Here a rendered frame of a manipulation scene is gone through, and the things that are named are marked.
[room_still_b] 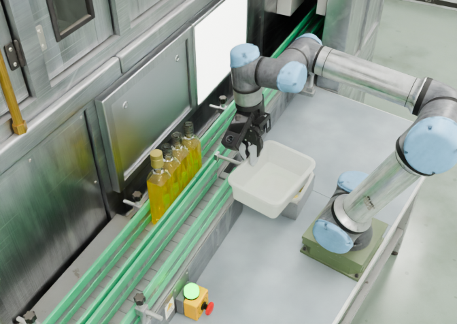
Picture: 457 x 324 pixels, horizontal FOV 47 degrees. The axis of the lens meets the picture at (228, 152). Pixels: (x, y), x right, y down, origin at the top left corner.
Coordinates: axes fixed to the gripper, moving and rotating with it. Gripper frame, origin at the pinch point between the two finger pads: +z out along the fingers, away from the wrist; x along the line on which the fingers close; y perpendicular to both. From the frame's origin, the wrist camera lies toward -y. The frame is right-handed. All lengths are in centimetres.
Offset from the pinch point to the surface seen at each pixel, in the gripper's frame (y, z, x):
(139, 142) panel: -8.1, -1.8, 34.7
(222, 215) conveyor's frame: -3.7, 22.0, 10.0
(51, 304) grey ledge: -56, 19, 30
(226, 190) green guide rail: 2.2, 17.0, 11.7
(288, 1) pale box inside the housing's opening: 106, -2, 44
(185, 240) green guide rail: -23.1, 14.1, 8.3
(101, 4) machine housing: -10, -47, 33
